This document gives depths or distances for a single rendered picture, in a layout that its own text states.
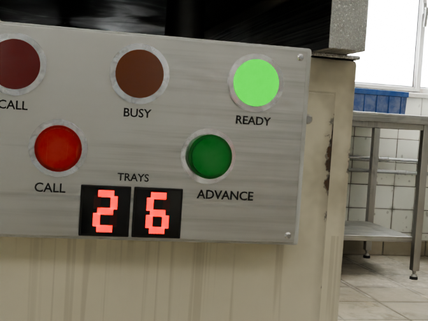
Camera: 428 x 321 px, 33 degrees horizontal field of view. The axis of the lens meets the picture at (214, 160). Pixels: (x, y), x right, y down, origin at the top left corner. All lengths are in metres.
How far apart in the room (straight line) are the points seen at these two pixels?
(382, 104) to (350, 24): 3.65
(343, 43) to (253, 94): 0.08
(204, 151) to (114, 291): 0.12
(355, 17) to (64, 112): 0.21
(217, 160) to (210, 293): 0.11
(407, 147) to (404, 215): 0.44
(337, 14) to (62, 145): 0.21
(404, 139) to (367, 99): 0.79
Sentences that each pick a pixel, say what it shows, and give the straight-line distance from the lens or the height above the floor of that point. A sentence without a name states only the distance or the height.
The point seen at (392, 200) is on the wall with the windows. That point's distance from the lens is 4.85.
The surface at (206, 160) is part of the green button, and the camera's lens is 0.49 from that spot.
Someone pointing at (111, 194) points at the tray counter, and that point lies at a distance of 0.49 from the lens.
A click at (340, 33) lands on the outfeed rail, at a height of 0.85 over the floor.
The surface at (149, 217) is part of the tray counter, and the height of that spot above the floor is 0.72.
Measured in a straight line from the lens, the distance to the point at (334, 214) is 0.56.
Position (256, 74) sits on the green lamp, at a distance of 0.50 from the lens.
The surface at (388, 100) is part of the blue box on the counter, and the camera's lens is 4.19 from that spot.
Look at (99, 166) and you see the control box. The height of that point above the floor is 0.75.
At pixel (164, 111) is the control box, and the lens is 0.49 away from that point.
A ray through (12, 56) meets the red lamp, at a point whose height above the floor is 0.82.
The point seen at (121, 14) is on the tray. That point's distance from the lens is 0.87.
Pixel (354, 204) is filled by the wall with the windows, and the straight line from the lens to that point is 4.74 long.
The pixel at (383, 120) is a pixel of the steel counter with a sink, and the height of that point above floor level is 0.85.
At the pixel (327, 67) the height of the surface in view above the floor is 0.83.
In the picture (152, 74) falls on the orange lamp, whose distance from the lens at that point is 0.49.
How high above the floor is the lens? 0.78
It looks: 3 degrees down
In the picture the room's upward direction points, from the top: 4 degrees clockwise
